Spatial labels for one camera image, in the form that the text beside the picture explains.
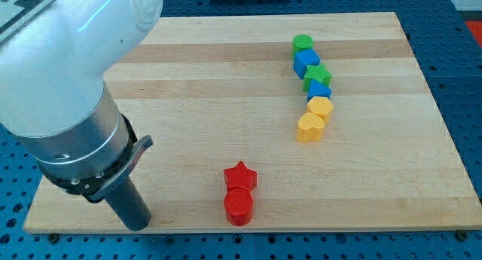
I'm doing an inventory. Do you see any red star block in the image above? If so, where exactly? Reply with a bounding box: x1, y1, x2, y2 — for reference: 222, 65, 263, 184
223, 161, 258, 191

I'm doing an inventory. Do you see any yellow heart block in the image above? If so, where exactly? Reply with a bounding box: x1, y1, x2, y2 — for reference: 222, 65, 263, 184
296, 112, 325, 142

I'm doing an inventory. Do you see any blue triangle block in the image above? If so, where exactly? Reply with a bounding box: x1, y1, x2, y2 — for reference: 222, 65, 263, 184
307, 80, 331, 102

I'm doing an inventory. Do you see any red circle block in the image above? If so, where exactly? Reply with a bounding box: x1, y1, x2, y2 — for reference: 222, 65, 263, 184
224, 188, 254, 226

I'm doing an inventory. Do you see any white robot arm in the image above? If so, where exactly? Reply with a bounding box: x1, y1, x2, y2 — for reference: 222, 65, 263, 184
1, 0, 163, 203

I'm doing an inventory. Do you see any green circle block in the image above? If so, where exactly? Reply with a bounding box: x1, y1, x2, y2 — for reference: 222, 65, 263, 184
291, 34, 314, 59

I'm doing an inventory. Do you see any yellow hexagon block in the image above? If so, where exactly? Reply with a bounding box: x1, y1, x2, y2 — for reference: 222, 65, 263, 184
306, 96, 334, 123

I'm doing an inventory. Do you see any green star block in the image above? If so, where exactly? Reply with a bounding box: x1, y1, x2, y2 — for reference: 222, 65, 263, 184
302, 64, 332, 92

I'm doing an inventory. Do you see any wooden board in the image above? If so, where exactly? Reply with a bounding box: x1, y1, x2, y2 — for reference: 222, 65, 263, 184
23, 11, 482, 235

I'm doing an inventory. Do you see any blue cube block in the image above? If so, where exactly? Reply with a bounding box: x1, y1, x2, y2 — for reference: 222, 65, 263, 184
293, 48, 321, 79

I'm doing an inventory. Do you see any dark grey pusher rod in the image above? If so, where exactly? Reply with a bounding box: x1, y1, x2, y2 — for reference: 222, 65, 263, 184
105, 177, 151, 231

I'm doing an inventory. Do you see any black white fiducial marker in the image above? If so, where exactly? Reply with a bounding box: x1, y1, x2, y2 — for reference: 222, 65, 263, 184
1, 0, 56, 45

